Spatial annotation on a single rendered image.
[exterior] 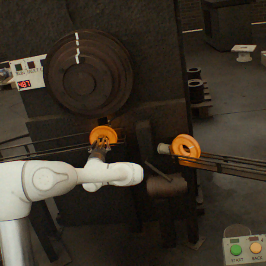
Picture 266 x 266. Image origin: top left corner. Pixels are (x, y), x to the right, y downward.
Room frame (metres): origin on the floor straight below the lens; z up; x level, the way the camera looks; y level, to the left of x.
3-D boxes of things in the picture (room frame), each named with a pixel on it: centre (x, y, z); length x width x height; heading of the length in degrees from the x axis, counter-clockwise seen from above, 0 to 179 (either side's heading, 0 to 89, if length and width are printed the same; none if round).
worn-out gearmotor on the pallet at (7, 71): (5.92, 2.17, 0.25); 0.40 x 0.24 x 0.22; 170
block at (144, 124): (1.57, -0.06, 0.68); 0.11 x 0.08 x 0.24; 170
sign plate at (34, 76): (1.77, 0.48, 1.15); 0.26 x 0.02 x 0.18; 80
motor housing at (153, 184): (1.41, -0.13, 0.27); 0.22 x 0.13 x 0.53; 80
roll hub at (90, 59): (1.50, 0.19, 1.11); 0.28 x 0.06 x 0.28; 80
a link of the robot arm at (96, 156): (1.37, 0.21, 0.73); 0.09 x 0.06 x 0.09; 80
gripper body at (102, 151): (1.44, 0.20, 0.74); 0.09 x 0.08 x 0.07; 170
